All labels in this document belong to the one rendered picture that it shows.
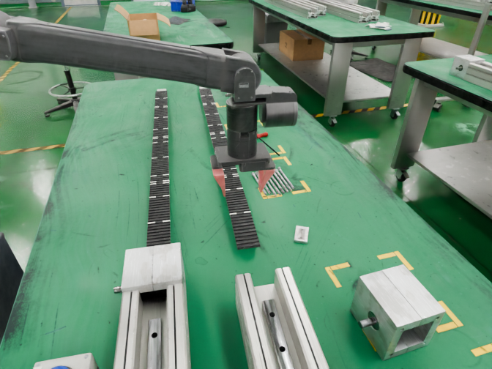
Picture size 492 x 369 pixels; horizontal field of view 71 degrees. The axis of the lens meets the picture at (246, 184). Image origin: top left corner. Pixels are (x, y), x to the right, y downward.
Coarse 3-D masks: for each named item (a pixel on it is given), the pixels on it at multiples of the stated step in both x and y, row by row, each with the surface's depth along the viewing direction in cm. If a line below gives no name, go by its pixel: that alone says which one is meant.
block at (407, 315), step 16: (384, 272) 59; (400, 272) 59; (368, 288) 56; (384, 288) 56; (400, 288) 56; (416, 288) 56; (352, 304) 62; (368, 304) 57; (384, 304) 54; (400, 304) 54; (416, 304) 54; (432, 304) 54; (368, 320) 56; (384, 320) 53; (400, 320) 51; (416, 320) 51; (432, 320) 53; (368, 336) 59; (384, 336) 54; (400, 336) 53; (416, 336) 58; (384, 352) 55; (400, 352) 56
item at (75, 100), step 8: (216, 24) 443; (224, 24) 450; (64, 72) 322; (72, 88) 329; (80, 88) 334; (56, 96) 316; (64, 96) 315; (72, 96) 317; (64, 104) 332; (72, 104) 336; (48, 112) 326
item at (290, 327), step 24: (240, 288) 57; (264, 288) 62; (288, 288) 57; (240, 312) 57; (264, 312) 58; (288, 312) 55; (264, 336) 50; (288, 336) 55; (312, 336) 50; (264, 360) 47; (288, 360) 50; (312, 360) 47
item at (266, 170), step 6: (258, 162) 65; (264, 162) 66; (270, 162) 68; (240, 168) 66; (246, 168) 66; (252, 168) 66; (258, 168) 66; (264, 168) 67; (270, 168) 67; (258, 174) 73; (264, 174) 68; (270, 174) 68; (258, 180) 73; (264, 180) 69; (258, 186) 74
